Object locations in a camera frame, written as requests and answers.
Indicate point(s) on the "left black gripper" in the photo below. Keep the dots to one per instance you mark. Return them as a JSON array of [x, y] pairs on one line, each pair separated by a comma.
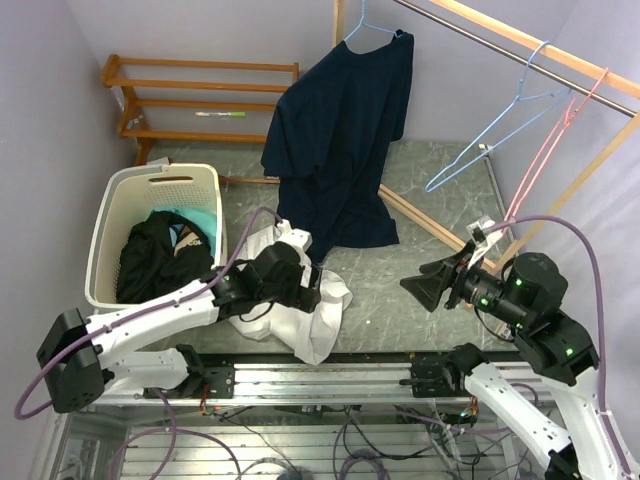
[[306, 297]]

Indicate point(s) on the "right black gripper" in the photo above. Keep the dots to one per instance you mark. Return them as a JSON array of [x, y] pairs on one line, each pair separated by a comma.
[[429, 286]]

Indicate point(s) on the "white t shirt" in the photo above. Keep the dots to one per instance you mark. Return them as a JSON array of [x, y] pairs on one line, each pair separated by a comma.
[[313, 335]]

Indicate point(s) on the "navy blue t shirt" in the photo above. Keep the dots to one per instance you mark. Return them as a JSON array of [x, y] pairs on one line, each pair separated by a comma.
[[328, 142]]

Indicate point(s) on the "light blue wire hanger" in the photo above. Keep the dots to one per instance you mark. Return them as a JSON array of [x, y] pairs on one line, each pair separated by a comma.
[[471, 153]]

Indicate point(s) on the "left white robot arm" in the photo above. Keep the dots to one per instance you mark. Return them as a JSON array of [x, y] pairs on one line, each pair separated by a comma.
[[81, 357]]

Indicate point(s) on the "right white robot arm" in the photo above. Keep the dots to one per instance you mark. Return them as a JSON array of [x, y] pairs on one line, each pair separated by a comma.
[[556, 347]]

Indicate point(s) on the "cream plastic laundry basket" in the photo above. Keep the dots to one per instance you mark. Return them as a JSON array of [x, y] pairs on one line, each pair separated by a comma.
[[130, 196]]

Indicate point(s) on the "green marker pen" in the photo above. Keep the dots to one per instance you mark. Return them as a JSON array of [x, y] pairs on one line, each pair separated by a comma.
[[220, 114]]

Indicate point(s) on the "brown wooden shoe rack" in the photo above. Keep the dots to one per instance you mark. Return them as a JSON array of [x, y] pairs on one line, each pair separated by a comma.
[[161, 96]]

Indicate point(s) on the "metal hanging rod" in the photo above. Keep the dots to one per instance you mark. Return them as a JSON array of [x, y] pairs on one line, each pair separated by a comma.
[[559, 56]]

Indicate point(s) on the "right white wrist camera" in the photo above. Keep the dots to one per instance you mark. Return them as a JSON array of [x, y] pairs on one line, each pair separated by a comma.
[[482, 238]]

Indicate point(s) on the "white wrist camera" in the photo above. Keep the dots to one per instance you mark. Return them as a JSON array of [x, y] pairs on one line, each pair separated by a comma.
[[482, 238], [299, 239]]

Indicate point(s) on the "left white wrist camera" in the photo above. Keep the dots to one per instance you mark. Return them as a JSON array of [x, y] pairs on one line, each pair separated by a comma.
[[299, 239]]

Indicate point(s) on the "aluminium mounting rail frame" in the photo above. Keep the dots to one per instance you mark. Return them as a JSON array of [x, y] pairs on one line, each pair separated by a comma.
[[184, 375]]

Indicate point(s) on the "pink wire hanger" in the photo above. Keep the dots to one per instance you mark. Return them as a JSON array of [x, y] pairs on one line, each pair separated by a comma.
[[546, 150]]

